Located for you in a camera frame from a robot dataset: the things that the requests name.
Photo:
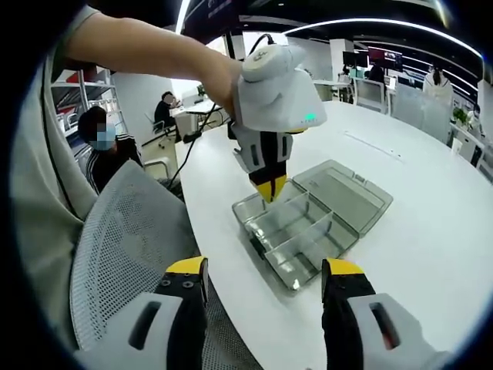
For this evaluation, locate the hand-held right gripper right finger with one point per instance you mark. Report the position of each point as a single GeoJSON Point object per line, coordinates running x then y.
{"type": "Point", "coordinates": [343, 320]}

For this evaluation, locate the grey mesh office chair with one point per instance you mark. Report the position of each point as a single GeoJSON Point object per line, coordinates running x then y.
{"type": "Point", "coordinates": [123, 231]}

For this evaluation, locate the metal shelving rack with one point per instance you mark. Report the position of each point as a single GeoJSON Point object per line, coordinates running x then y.
{"type": "Point", "coordinates": [77, 108]}

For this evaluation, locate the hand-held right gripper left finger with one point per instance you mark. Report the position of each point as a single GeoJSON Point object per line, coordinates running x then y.
{"type": "Point", "coordinates": [185, 320]}

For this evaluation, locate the grey transparent guide fixture box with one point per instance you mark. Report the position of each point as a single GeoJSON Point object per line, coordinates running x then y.
{"type": "Point", "coordinates": [346, 192]}

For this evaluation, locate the red display screen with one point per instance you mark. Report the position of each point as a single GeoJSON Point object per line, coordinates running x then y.
{"type": "Point", "coordinates": [385, 59]}

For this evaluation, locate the grey partition screen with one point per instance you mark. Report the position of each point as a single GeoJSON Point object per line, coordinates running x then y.
{"type": "Point", "coordinates": [420, 112]}

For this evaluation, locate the white trolley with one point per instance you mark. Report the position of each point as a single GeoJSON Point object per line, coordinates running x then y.
{"type": "Point", "coordinates": [371, 96]}

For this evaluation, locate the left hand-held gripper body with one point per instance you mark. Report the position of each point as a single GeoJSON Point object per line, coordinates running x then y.
{"type": "Point", "coordinates": [277, 100]}

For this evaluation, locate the large black screen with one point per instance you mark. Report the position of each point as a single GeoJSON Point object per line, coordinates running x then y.
{"type": "Point", "coordinates": [212, 17]}

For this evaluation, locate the ceiling light strip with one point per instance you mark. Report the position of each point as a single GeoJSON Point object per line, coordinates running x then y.
{"type": "Point", "coordinates": [184, 15]}
{"type": "Point", "coordinates": [385, 25]}

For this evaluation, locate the clear plastic divider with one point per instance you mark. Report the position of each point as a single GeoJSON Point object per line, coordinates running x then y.
{"type": "Point", "coordinates": [254, 216]}
{"type": "Point", "coordinates": [304, 241]}
{"type": "Point", "coordinates": [287, 216]}

